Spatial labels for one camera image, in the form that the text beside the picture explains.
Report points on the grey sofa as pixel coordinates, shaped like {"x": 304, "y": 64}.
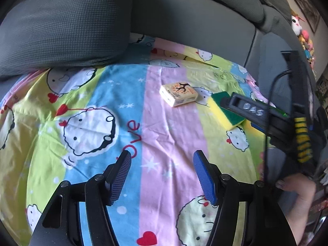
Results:
{"x": 194, "y": 12}

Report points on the large framed landscape painting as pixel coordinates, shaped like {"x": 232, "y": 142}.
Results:
{"x": 307, "y": 7}

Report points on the pile of colourful plush toys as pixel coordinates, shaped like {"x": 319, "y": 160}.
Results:
{"x": 307, "y": 46}

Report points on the grey throw cushion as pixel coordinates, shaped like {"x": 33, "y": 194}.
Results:
{"x": 59, "y": 28}

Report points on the cream soap box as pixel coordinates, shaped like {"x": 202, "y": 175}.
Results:
{"x": 179, "y": 94}

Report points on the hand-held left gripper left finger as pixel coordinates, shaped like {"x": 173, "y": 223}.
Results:
{"x": 119, "y": 179}

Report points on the green and yellow sponge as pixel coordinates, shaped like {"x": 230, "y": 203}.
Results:
{"x": 217, "y": 112}

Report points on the white plush toy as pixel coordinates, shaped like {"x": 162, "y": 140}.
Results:
{"x": 297, "y": 23}

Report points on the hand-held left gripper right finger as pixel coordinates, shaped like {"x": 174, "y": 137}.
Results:
{"x": 205, "y": 179}

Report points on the person's right hand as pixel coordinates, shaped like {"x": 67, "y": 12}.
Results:
{"x": 299, "y": 184}

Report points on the cartoon printed blanket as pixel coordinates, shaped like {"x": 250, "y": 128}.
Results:
{"x": 84, "y": 123}

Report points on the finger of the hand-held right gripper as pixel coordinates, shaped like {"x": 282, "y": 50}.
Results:
{"x": 258, "y": 127}
{"x": 240, "y": 106}

